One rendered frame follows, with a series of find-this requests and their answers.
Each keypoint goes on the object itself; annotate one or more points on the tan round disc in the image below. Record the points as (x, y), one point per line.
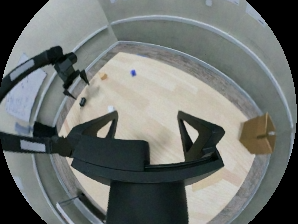
(102, 75)

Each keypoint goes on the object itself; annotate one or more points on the white die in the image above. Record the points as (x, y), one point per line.
(111, 108)

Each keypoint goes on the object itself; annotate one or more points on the beige mat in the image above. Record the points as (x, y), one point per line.
(208, 181)

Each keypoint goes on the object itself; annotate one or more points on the brown cardboard box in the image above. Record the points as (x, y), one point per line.
(251, 130)

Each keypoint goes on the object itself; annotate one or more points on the blue die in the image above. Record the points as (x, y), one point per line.
(133, 72)

